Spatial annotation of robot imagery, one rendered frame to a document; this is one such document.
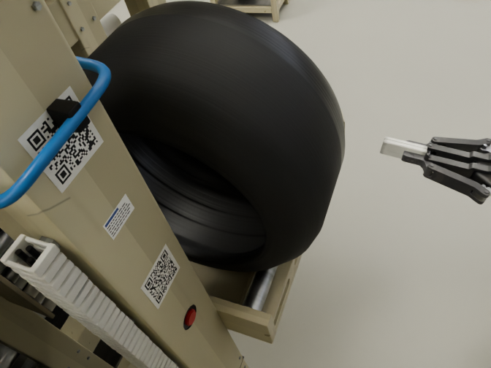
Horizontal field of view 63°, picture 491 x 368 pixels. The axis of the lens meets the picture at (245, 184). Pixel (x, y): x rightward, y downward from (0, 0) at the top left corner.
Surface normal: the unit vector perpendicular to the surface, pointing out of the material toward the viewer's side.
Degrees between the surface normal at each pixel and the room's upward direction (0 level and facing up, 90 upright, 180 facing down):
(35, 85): 90
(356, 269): 0
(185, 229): 21
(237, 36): 25
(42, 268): 90
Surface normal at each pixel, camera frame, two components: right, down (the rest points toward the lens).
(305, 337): -0.17, -0.63
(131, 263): 0.92, 0.18
